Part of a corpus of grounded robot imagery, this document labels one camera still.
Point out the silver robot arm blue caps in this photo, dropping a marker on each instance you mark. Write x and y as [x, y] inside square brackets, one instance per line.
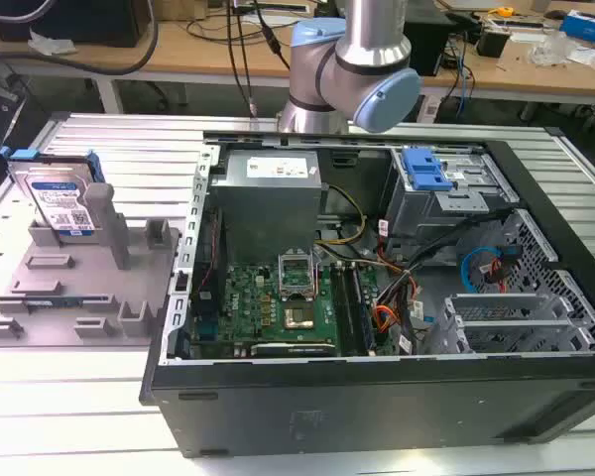
[327, 74]

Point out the hard disk in blue carrier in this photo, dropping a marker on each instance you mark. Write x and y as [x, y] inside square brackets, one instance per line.
[59, 196]

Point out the grey power supply unit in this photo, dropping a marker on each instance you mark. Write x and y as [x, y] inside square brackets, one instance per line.
[265, 198]

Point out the CPU socket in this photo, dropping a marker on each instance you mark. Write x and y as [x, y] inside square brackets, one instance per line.
[300, 317]

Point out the green motherboard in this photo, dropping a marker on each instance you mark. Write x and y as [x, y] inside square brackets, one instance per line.
[258, 307]

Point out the RAM slots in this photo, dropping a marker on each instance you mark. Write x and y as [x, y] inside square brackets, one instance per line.
[349, 307]

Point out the blue drive bay latch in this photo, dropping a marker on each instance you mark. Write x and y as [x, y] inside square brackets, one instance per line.
[424, 168]

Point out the metal drive cage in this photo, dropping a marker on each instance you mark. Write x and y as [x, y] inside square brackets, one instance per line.
[441, 198]

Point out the black open PC case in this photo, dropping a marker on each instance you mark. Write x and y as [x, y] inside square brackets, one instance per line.
[357, 401]

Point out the wooden desk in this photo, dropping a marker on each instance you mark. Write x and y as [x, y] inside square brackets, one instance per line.
[203, 49]

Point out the grey parts rack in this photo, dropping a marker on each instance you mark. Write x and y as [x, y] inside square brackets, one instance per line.
[79, 292]

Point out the black desktop computer tower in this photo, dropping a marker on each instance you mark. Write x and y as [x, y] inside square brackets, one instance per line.
[424, 42]

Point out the RAM stick in rack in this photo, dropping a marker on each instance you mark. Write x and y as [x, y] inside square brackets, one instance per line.
[54, 301]

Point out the blue cardboard box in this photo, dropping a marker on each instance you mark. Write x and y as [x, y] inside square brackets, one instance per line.
[587, 25]

